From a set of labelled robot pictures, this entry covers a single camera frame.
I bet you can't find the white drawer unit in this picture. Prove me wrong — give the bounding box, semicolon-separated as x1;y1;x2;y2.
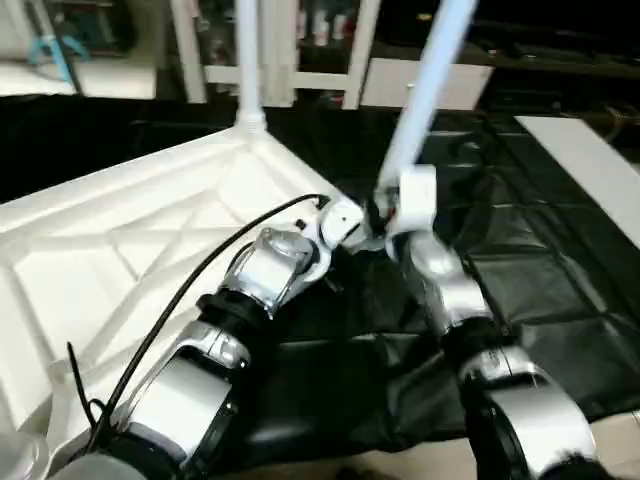
360;58;493;111

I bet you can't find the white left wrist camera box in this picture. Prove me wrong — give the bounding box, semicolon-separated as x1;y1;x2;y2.
318;198;367;253

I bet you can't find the white flat board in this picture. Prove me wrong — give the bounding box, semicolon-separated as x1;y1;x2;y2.
514;114;640;251

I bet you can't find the black work mat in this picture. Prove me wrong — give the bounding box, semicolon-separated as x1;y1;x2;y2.
0;92;640;467

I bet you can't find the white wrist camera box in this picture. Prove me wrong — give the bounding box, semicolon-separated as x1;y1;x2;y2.
318;198;367;253
384;166;441;243

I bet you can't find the white glass door cabinet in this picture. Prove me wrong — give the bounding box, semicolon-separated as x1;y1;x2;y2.
168;0;383;109

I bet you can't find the white plastic table top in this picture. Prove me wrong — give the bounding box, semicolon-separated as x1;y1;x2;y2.
0;125;379;453

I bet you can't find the light blue stand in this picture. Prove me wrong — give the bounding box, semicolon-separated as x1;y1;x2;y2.
28;32;89;89

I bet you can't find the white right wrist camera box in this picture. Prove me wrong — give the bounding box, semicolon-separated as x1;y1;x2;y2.
384;166;441;243

